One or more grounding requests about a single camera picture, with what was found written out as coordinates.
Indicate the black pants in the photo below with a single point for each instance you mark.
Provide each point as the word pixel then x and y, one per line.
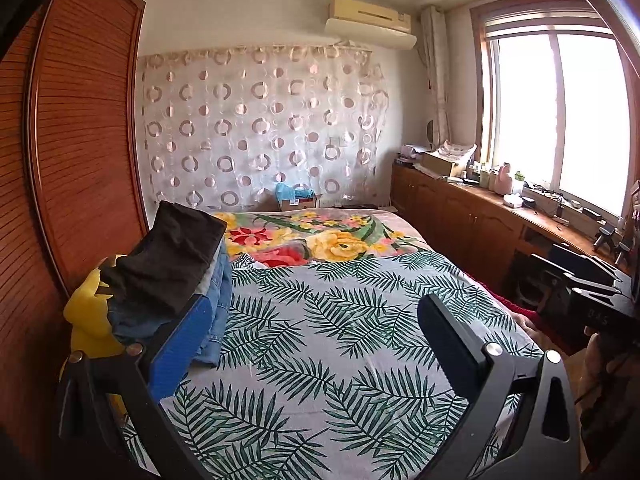
pixel 165 255

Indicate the small white container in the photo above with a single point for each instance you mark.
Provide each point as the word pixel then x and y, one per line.
pixel 512 202

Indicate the long wooden cabinet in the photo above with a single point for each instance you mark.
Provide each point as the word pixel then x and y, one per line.
pixel 465 220

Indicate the white wall air conditioner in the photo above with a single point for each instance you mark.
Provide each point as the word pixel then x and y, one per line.
pixel 370 27

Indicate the floral blanket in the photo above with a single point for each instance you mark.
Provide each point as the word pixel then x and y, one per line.
pixel 320 240

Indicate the hanging patterned window curtain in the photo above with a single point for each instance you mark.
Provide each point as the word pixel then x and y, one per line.
pixel 437 75

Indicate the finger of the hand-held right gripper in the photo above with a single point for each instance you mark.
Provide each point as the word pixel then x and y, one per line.
pixel 590 262
pixel 570 277

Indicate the circle-patterned sheer wall curtain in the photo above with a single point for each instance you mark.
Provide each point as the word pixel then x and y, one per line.
pixel 260 125

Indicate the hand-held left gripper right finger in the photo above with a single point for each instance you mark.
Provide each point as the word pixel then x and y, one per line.
pixel 452 345

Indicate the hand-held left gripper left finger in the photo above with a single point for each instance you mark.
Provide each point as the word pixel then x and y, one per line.
pixel 180 347

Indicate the small green plant pot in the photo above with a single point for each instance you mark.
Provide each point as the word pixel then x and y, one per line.
pixel 519 177

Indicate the yellow plastic chair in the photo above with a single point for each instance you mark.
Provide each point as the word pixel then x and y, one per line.
pixel 90 320

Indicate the wood-framed window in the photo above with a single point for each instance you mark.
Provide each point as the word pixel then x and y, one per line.
pixel 560 110

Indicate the red bedding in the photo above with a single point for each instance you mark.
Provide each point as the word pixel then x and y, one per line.
pixel 510 305

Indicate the small black stand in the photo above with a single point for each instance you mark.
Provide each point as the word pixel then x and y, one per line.
pixel 605 239
pixel 625 252

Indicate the person's right hand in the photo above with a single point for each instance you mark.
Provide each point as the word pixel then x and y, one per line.
pixel 597 357

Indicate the wooden slatted wardrobe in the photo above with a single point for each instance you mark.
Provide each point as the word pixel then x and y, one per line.
pixel 85 135

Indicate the cardboard box with papers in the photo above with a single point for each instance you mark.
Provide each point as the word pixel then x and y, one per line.
pixel 442 165

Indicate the small printed cardboard box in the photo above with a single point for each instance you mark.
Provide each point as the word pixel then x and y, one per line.
pixel 302 202

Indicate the folded blue jeans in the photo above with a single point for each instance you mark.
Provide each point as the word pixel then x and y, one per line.
pixel 215 315

